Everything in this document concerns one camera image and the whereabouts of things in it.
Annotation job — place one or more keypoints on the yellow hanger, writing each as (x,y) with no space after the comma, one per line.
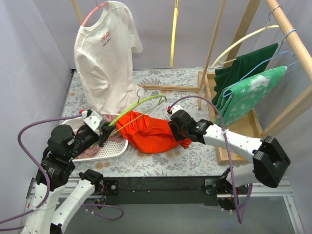
(175,16)

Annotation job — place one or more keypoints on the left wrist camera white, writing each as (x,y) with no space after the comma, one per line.
(93,119)

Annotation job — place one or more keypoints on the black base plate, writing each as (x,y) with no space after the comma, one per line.
(206,190)

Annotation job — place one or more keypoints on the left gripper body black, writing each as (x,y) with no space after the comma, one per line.
(102,133)

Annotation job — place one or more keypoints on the light green tie-dye garment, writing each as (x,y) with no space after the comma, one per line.
(236,101)

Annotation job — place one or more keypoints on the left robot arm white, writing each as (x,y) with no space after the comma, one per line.
(56,166)

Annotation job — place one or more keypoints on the cream hanger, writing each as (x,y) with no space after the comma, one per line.
(237,43)

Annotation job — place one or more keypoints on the pink garment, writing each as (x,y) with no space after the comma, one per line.
(94,149)

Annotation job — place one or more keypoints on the dark green garment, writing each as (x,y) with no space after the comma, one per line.
(240,67)

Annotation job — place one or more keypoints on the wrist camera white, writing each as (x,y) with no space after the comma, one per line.
(173,109)
(93,119)

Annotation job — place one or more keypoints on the floral table cloth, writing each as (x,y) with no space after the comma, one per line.
(196,160)

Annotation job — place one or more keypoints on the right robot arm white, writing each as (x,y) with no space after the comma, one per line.
(268,161)

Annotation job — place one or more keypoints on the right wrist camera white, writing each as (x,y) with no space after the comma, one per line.
(173,109)

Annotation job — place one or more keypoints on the white Coca-Cola t shirt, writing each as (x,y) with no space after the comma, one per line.
(103,54)

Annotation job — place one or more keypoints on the orange t shirt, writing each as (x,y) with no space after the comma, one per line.
(147,134)

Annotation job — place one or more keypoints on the pink hanger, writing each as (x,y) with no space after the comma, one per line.
(92,12)

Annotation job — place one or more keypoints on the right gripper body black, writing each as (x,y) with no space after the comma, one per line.
(175,130)

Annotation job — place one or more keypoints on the green hanger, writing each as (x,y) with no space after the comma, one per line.
(161,99)

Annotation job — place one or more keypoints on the white laundry basket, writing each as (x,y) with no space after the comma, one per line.
(109,150)

